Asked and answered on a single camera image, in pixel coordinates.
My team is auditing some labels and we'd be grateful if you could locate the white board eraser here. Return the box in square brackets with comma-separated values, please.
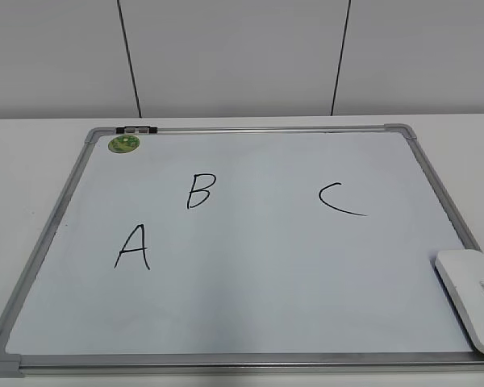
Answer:
[435, 249, 484, 354]

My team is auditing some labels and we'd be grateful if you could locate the black marker clip holder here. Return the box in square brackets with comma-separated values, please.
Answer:
[115, 126, 158, 135]

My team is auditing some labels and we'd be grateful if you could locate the white framed whiteboard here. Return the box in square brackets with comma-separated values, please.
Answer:
[0, 124, 484, 377]

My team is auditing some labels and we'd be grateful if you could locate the round green magnet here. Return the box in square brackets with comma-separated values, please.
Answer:
[108, 135, 140, 154]

